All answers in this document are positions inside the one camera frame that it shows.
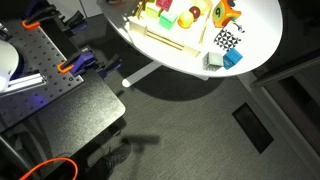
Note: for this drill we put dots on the black white checkered plush cube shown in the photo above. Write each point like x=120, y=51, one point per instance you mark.
x=227, y=39

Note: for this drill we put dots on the shallow wooden box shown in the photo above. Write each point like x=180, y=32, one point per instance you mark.
x=173, y=37

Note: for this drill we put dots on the dark red toy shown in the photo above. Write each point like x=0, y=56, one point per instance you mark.
x=195, y=12

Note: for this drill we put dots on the pale yellow toy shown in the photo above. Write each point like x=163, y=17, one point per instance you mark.
x=202, y=5

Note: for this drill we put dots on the orange plush toy with number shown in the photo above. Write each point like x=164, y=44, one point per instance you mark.
x=222, y=13

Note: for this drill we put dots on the white table base leg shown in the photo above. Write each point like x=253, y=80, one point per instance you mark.
x=141, y=74

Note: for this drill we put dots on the black spring clamp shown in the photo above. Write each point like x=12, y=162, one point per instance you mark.
x=76, y=20
x=110, y=66

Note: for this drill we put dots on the grey cube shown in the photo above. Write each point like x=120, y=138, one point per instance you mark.
x=212, y=61

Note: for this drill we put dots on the yellow ball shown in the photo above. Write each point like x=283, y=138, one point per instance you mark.
x=185, y=20

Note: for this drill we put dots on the black shoe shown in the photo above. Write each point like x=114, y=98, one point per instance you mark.
x=118, y=156

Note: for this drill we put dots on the blue cube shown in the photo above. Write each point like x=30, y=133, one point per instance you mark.
x=232, y=58

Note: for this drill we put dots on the lime green cube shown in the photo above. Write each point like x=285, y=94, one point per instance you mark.
x=152, y=10

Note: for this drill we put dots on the blue clamp with orange tip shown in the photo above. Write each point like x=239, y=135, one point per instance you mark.
x=81, y=61

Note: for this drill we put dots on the magenta cube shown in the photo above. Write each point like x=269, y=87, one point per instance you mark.
x=164, y=4

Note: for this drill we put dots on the black floor vent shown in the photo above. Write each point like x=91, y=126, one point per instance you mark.
x=252, y=127

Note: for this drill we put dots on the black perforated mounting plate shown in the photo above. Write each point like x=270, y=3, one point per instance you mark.
x=40, y=53

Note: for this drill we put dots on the black clamp with orange tip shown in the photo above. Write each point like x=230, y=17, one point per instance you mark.
x=41, y=15

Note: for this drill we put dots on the aluminium profile rail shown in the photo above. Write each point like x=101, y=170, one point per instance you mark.
x=25, y=82

